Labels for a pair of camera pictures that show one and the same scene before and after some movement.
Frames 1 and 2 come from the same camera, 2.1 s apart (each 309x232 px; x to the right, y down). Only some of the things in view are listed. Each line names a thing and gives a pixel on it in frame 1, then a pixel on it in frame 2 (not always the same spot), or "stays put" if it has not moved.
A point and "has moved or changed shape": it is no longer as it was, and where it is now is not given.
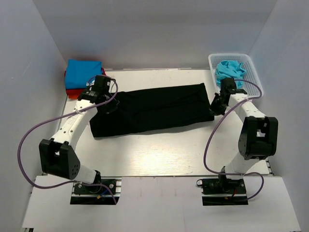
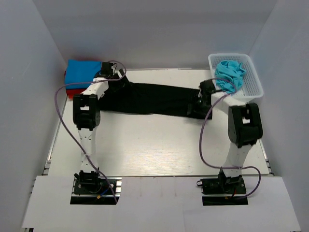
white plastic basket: (250, 75) stays put
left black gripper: (110, 108) → (123, 82)
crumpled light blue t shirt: (230, 69) stays put
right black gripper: (214, 108) → (202, 112)
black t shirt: (146, 109) has moved or changed shape
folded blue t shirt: (78, 73) stays put
